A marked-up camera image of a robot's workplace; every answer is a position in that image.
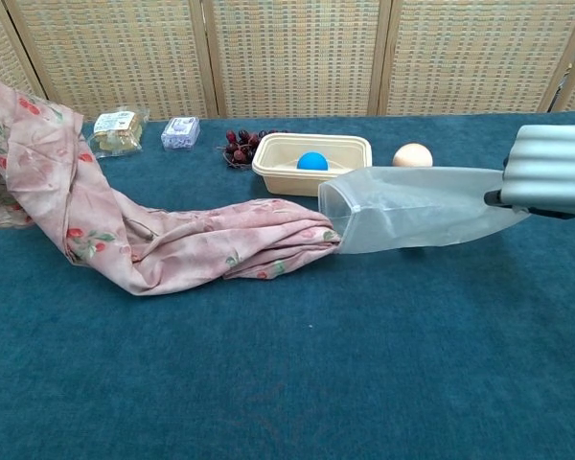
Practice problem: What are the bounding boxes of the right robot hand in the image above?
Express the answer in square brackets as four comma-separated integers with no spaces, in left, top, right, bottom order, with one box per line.
[483,124,575,220]

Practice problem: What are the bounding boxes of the transparent plastic bag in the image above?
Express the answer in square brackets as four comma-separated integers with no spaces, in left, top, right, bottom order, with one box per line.
[317,165,533,256]

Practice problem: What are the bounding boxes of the pink floral clothes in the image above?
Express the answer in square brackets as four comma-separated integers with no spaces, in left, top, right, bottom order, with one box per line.
[0,74,344,297]

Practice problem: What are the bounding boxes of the peach coloured ball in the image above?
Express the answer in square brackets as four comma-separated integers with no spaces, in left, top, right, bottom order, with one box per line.
[392,142,434,169]

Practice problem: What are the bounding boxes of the blue ball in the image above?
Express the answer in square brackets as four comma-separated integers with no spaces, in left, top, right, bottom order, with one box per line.
[296,150,330,173]

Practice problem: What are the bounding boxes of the beige food container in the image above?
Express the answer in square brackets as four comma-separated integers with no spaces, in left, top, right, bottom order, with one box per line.
[251,132,374,197]

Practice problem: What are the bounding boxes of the bunch of red grapes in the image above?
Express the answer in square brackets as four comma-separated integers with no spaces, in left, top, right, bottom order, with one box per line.
[215,127,288,170]

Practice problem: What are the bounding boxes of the small purple packet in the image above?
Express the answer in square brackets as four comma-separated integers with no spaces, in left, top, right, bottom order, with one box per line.
[160,116,202,153]

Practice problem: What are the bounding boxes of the packaged bread in clear wrap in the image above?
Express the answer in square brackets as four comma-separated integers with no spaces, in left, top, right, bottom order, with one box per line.
[86,107,150,158]

